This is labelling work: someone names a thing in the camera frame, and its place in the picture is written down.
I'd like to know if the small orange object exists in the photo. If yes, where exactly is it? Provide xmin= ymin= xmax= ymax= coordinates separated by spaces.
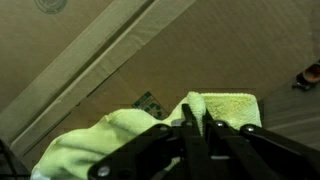
xmin=292 ymin=61 xmax=320 ymax=92

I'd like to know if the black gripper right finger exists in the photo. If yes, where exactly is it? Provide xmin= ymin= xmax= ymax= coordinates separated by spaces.
xmin=201 ymin=109 xmax=320 ymax=180

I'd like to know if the large cardboard box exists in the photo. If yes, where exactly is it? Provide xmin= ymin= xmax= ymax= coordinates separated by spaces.
xmin=0 ymin=0 xmax=320 ymax=171

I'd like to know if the yellow striped cloth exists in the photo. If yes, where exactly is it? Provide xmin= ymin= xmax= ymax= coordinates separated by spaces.
xmin=30 ymin=91 xmax=263 ymax=180

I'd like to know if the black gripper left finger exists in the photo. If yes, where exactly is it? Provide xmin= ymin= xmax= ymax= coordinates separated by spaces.
xmin=87 ymin=103 xmax=209 ymax=180

